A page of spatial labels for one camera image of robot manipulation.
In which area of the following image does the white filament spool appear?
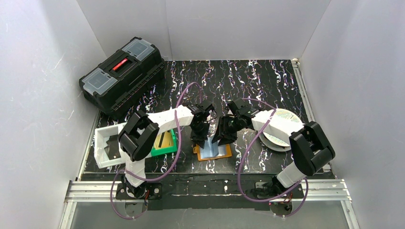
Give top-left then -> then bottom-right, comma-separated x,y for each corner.
259,108 -> 304,152

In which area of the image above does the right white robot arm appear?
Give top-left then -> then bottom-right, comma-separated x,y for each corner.
212,98 -> 335,192

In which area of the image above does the green plastic bin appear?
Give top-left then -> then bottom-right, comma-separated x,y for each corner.
150,129 -> 178,157

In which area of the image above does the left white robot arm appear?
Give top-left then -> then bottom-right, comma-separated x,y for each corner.
117,100 -> 215,188

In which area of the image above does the white foam tray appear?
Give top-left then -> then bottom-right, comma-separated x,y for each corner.
94,123 -> 129,169

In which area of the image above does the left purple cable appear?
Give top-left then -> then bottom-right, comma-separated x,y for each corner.
110,82 -> 203,220

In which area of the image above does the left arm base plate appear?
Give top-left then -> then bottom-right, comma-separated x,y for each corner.
115,183 -> 163,200

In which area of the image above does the purple cable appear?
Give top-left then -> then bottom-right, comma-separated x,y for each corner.
110,82 -> 203,220
236,98 -> 309,219

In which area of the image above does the black plastic toolbox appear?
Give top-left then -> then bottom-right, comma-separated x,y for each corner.
78,37 -> 165,119

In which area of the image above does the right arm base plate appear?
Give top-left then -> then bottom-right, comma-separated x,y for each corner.
252,181 -> 305,200

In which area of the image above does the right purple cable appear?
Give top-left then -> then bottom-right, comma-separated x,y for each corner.
236,98 -> 309,219

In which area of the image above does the orange leather card holder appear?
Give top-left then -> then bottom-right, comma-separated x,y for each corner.
193,137 -> 232,161

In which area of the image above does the dark credit card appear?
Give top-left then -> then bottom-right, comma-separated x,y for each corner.
155,131 -> 171,148

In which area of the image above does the gold card in bin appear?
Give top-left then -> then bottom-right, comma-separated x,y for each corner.
154,130 -> 174,150

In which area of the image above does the aluminium frame rail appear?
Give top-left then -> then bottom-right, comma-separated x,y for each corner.
60,175 -> 359,229

